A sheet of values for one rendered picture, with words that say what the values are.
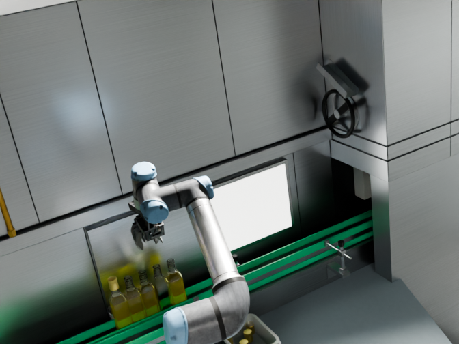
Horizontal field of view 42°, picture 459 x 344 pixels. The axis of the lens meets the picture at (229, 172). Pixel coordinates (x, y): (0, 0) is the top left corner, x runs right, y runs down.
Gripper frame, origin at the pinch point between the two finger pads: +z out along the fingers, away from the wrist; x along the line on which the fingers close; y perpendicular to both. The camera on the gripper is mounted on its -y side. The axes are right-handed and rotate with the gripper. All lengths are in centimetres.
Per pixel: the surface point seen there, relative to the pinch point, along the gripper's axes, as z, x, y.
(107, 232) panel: 14.9, -6.4, -24.6
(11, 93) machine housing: -40, -25, -48
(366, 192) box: 37, 115, -12
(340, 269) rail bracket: 44, 80, 15
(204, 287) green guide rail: 44, 25, -4
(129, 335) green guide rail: 41.1, -11.9, 4.3
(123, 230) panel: 16.4, -0.1, -24.0
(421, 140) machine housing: -5, 120, 6
